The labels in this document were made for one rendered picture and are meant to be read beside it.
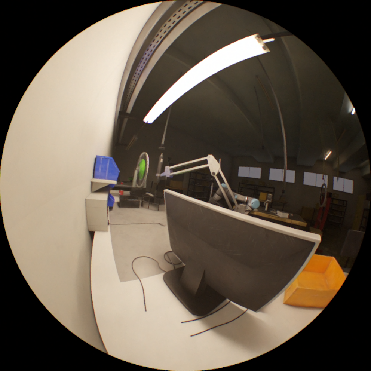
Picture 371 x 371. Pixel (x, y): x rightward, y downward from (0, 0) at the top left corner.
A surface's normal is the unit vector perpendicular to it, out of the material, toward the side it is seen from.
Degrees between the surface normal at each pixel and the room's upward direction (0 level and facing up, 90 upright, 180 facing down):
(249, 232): 72
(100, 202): 90
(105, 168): 92
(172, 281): 0
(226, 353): 0
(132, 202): 93
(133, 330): 0
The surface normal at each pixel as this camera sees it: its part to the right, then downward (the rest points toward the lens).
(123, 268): 0.15, -0.99
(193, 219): -0.72, -0.38
